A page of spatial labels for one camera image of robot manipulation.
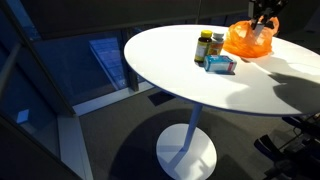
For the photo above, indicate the orange plastic bag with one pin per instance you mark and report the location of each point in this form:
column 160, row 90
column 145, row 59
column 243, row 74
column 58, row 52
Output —
column 246, row 40

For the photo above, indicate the blue and white box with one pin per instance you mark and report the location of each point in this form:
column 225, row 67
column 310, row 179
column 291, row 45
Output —
column 220, row 63

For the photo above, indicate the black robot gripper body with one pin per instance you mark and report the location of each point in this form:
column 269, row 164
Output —
column 266, row 8

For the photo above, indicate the dark bottle yellow cap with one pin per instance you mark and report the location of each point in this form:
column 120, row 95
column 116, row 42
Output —
column 202, row 46

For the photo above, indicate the dark floor outlet cover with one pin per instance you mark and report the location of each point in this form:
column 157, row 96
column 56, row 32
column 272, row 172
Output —
column 161, row 98

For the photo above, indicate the amber bottle white cap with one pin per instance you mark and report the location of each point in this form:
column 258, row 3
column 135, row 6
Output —
column 216, row 44

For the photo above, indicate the white table pedestal base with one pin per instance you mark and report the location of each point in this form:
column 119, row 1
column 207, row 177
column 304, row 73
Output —
column 186, row 150

